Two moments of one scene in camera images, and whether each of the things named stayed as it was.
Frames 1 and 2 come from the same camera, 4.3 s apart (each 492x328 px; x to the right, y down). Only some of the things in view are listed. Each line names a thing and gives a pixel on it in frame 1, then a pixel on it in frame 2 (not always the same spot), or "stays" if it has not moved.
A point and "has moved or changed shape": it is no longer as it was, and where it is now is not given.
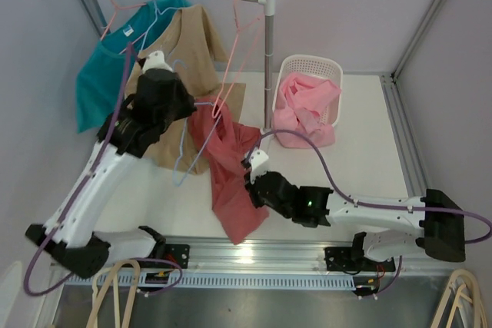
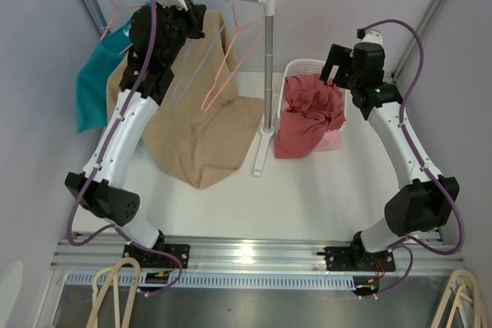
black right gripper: x=256 y=202 -> x=340 y=57
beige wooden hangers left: x=93 y=321 stays
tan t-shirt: x=187 y=38 has moved or changed shape
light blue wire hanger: x=184 y=131 -> x=226 y=1
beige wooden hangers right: x=481 y=315 stays
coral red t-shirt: x=225 y=147 -> x=311 y=107
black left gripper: x=187 y=107 -> x=194 y=17
